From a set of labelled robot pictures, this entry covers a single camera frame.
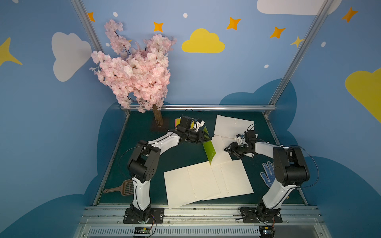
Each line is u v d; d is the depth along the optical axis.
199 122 0.86
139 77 0.61
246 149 0.76
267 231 0.73
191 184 0.84
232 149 0.88
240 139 0.91
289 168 0.50
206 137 0.86
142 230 0.72
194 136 0.82
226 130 1.12
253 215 0.74
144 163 0.51
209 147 0.88
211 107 1.32
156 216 0.73
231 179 0.90
